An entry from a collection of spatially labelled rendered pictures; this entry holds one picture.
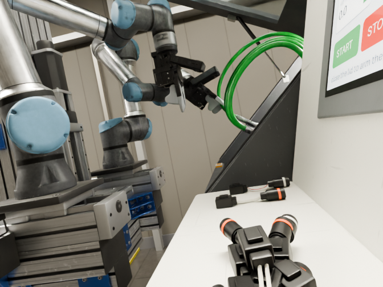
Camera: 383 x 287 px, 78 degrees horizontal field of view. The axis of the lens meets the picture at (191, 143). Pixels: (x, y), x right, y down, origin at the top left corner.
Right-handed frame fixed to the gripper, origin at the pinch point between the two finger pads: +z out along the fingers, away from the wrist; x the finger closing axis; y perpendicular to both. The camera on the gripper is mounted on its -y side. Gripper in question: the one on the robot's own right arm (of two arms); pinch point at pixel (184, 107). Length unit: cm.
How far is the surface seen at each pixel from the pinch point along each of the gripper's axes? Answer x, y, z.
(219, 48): -169, -16, -72
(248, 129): 12.9, -18.5, 10.7
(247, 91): -171, -35, -23
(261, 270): 61, -15, 20
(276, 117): 23.0, -24.1, 8.9
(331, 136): 42, -27, 13
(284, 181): 28.4, -22.6, 22.0
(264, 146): 23.0, -20.6, 14.9
